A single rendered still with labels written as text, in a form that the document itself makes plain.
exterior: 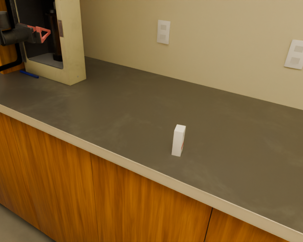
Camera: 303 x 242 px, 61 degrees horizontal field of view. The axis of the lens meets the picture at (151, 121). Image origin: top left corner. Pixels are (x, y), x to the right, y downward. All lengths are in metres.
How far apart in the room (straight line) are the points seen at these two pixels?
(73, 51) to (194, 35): 0.58
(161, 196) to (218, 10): 0.85
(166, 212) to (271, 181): 0.34
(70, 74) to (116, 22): 0.46
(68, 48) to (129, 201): 0.72
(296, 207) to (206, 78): 0.81
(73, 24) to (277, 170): 0.99
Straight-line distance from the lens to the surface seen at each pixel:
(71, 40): 1.25
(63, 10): 1.21
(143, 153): 0.80
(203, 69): 1.35
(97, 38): 1.68
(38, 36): 1.24
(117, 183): 0.93
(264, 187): 0.78
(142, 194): 0.89
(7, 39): 1.21
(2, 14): 1.20
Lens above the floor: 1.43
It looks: 31 degrees down
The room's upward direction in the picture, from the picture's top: 3 degrees clockwise
